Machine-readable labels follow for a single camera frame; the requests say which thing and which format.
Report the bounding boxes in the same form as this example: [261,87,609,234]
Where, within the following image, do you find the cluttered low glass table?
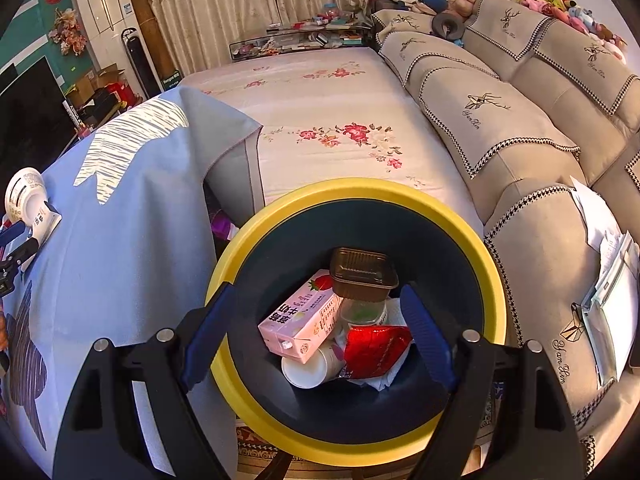
[229,3,372,62]

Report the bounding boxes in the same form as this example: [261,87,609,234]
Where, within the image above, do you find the blue white toothpaste tube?
[32,200,62,247]

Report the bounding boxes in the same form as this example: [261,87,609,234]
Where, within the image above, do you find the red snack bag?
[344,325,412,379]

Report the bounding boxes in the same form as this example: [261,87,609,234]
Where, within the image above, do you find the white tissue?
[343,298,413,391]

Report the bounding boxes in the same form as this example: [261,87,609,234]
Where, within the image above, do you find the yellow rimmed dark trash bin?
[209,179,506,467]

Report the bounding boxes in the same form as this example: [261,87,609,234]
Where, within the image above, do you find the patterned red rug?
[234,418,486,480]

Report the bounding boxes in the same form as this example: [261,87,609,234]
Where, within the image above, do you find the green white wrapper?
[341,299,387,327]

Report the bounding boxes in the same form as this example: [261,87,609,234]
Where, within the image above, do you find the blue star tablecloth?
[2,87,260,474]

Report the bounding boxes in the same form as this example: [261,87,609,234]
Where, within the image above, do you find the papers on sofa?
[570,181,639,386]

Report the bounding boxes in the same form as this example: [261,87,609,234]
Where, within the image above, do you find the beige sofa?
[378,0,639,479]

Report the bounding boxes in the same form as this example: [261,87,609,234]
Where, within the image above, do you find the white instant noodle bowl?
[4,167,48,228]

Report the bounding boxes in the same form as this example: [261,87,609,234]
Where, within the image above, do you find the pink strawberry milk carton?
[258,270,343,364]

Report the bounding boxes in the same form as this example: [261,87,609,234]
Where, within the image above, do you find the black tower fan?
[120,27,162,99]

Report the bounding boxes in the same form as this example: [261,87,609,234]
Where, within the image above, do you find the strawberry paper cup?
[281,341,345,389]

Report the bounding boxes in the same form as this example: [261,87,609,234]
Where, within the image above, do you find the large curved television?
[0,58,76,193]

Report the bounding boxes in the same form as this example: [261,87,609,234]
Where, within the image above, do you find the brown plastic tray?
[330,247,399,302]

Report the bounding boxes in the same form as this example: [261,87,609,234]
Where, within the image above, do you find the floral bed cover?
[183,48,483,233]

